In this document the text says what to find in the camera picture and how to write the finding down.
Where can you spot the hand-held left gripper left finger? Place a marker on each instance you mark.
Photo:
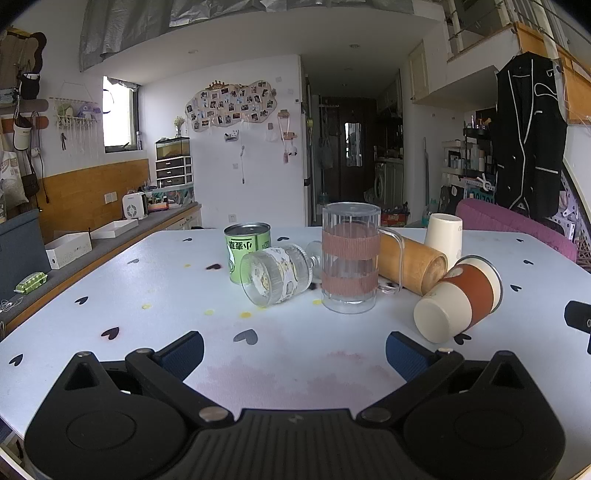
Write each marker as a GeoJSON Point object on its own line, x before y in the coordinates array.
{"type": "Point", "coordinates": [185, 357]}

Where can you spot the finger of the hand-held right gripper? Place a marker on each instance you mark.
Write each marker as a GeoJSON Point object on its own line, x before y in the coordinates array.
{"type": "Point", "coordinates": [578, 318]}

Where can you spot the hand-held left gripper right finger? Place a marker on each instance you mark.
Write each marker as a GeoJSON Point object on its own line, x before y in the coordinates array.
{"type": "Point", "coordinates": [406, 360]}

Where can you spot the black shoulder bag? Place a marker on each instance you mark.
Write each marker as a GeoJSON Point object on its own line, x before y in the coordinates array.
{"type": "Point", "coordinates": [30, 183]}

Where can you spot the paper cup with brown sleeve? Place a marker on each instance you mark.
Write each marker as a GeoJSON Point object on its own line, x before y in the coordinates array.
{"type": "Point", "coordinates": [443, 311]}

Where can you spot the bamboo cup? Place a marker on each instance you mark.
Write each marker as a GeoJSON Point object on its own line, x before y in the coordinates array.
{"type": "Point", "coordinates": [418, 263]}

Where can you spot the glass cup with printed band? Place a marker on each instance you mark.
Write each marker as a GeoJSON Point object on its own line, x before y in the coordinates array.
{"type": "Point", "coordinates": [277, 277]}

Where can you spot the white cup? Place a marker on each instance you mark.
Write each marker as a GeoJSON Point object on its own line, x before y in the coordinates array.
{"type": "Point", "coordinates": [443, 235]}

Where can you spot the clear glass mug brown bands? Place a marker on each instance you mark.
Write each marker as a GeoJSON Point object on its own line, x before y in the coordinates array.
{"type": "Point", "coordinates": [351, 258]}

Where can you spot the green tin can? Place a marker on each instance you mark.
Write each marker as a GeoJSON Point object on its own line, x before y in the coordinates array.
{"type": "Point", "coordinates": [240, 247]}

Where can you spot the flat white box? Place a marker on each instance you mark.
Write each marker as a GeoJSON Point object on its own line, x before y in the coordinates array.
{"type": "Point", "coordinates": [113, 229]}

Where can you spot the white box with dark dot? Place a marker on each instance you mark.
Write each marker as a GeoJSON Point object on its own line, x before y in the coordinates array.
{"type": "Point", "coordinates": [69, 249]}

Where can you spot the white small appliance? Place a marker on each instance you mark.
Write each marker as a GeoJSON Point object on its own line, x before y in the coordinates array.
{"type": "Point", "coordinates": [134, 206]}

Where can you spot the green packet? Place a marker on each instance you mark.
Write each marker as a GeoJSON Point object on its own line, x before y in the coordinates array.
{"type": "Point", "coordinates": [31, 282]}

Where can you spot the washing machine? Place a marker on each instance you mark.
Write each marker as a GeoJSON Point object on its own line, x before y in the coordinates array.
{"type": "Point", "coordinates": [385, 182]}

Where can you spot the black jacket white trim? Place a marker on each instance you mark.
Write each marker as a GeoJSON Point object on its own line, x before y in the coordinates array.
{"type": "Point", "coordinates": [526, 138]}

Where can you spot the small drawer unit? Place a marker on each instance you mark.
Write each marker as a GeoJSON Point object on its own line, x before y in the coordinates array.
{"type": "Point", "coordinates": [173, 170]}

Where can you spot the black storage rack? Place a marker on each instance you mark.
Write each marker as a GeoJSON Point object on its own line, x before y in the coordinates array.
{"type": "Point", "coordinates": [478, 157]}

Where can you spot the grey-blue sofa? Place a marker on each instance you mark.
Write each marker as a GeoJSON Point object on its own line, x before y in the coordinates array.
{"type": "Point", "coordinates": [21, 254]}

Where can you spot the white shelf with bottles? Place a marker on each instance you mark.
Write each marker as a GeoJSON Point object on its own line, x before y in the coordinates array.
{"type": "Point", "coordinates": [452, 159]}

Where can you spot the fish tank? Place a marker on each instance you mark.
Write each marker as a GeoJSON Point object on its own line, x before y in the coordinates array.
{"type": "Point", "coordinates": [173, 147]}

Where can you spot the window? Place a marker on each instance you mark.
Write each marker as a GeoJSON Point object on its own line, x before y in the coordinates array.
{"type": "Point", "coordinates": [117, 115]}

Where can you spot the cloud-shaped photo board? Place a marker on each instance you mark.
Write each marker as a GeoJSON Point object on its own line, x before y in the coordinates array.
{"type": "Point", "coordinates": [231, 108]}

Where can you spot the white visor cap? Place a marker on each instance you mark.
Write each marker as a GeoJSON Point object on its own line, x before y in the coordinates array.
{"type": "Point", "coordinates": [22, 134]}

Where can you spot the silver foil sheet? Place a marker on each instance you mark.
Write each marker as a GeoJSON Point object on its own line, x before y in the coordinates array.
{"type": "Point", "coordinates": [231, 21]}

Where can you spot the pink wall hanger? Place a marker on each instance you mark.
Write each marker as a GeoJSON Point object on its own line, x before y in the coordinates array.
{"type": "Point", "coordinates": [286, 134]}

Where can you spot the macrame wall shelf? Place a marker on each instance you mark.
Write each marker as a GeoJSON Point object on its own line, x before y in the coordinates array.
{"type": "Point", "coordinates": [76, 117]}

